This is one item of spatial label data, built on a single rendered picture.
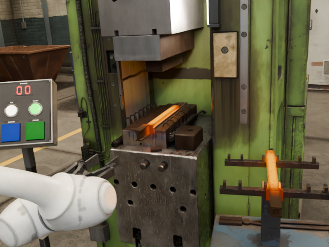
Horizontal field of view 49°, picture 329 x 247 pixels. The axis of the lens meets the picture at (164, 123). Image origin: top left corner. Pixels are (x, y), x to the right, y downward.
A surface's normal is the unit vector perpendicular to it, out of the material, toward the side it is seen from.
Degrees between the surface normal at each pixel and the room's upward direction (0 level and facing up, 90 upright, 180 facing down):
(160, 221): 90
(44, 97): 60
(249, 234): 0
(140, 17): 90
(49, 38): 90
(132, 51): 90
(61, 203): 72
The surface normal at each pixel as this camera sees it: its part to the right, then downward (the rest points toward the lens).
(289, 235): -0.06, -0.95
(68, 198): 0.10, -0.33
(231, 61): -0.37, 0.29
